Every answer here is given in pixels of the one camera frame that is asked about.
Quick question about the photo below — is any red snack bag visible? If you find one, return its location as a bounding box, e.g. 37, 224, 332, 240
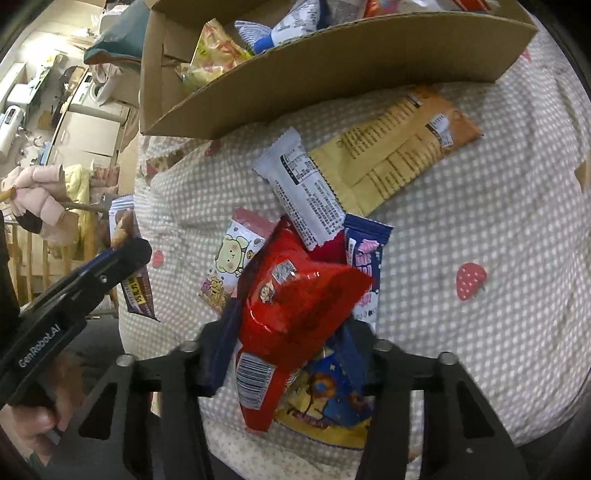
235, 217, 373, 432

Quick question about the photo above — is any brown cookie snack packet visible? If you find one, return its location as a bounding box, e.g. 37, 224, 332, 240
108, 194, 157, 321

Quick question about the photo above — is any pink cartoon dog snack packet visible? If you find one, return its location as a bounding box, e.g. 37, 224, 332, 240
199, 208, 276, 313

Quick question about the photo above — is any white grey snack packet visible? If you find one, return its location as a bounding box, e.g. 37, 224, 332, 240
252, 128, 346, 251

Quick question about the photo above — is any orange yellow long snack bag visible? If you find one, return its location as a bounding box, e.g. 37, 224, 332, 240
310, 86, 482, 217

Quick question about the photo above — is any blue white snack bag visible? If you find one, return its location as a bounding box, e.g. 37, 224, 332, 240
235, 0, 328, 55

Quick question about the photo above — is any person's left hand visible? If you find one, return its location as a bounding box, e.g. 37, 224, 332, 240
11, 354, 84, 466

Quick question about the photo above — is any blue yellow cartoon snack bag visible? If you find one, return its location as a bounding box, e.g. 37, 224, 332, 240
274, 345, 375, 450

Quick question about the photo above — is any pink puffy jacket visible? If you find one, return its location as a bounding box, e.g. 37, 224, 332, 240
1, 165, 78, 248

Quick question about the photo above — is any dark blue pink snack packet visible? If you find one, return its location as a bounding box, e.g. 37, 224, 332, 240
344, 214, 394, 331

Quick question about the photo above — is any checkered strawberry print bedspread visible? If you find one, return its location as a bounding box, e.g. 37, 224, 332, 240
117, 13, 591, 480

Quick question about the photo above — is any white washing machine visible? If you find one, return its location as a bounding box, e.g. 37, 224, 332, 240
69, 71, 129, 124

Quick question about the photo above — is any teal cushion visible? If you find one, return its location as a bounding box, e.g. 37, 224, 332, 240
83, 1, 150, 68

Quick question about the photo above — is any yellow green snack bag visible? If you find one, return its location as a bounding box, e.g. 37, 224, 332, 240
175, 19, 252, 95

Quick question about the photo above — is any brown cardboard box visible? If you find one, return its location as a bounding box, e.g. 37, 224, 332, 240
139, 1, 537, 139

